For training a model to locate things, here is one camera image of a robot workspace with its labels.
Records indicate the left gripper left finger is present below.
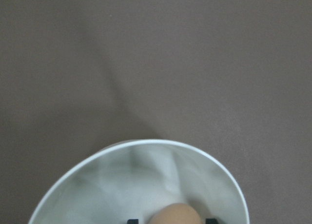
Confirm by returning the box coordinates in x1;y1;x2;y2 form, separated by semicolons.
127;219;138;224

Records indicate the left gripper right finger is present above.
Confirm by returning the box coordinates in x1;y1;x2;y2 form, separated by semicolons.
205;218;217;224

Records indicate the brown egg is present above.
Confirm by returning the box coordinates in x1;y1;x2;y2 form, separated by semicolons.
148;203;203;224

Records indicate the white paper bowl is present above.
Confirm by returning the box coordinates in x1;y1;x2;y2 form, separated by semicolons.
29;139;250;224

